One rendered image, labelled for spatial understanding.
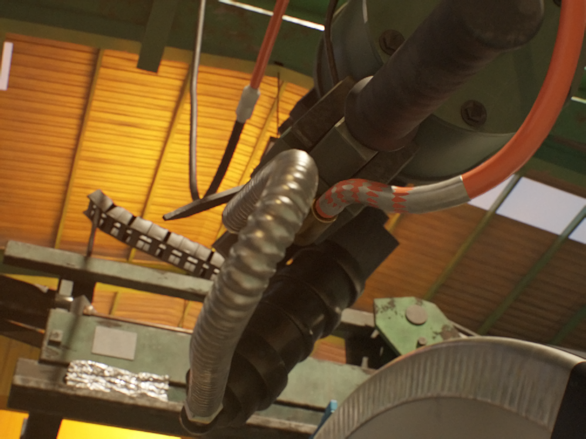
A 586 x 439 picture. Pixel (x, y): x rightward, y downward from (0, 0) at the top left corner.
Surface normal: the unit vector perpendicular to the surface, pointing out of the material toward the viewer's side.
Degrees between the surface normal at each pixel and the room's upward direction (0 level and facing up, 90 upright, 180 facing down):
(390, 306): 90
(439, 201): 151
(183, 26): 180
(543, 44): 115
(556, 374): 92
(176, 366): 90
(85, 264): 90
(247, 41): 180
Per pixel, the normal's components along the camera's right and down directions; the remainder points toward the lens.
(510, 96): 0.28, -0.25
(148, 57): 0.00, 0.75
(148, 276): 0.33, -0.62
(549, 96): -0.29, -0.34
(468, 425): -0.95, -0.22
